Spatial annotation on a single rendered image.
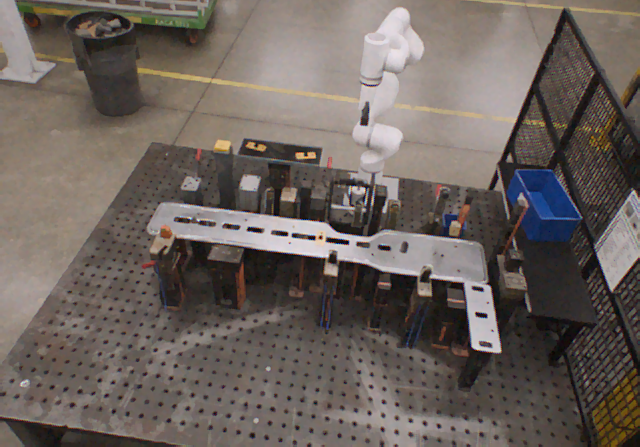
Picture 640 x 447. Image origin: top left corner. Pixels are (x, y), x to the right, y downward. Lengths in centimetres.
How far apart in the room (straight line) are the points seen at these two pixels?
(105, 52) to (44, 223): 139
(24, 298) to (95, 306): 113
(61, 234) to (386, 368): 239
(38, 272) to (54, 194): 71
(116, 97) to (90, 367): 282
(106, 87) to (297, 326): 296
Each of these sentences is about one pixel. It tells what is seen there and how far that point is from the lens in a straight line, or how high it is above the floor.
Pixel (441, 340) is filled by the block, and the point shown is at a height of 75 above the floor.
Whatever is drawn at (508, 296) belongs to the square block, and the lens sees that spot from 205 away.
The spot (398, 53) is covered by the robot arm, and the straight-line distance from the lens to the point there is 181.
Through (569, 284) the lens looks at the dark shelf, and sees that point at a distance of 217.
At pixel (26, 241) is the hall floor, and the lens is 375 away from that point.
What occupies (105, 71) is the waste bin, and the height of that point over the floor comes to 43.
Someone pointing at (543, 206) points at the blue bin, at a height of 103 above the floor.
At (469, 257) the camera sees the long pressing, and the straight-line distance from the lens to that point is 214.
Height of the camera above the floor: 251
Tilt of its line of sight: 44 degrees down
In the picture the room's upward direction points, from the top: 5 degrees clockwise
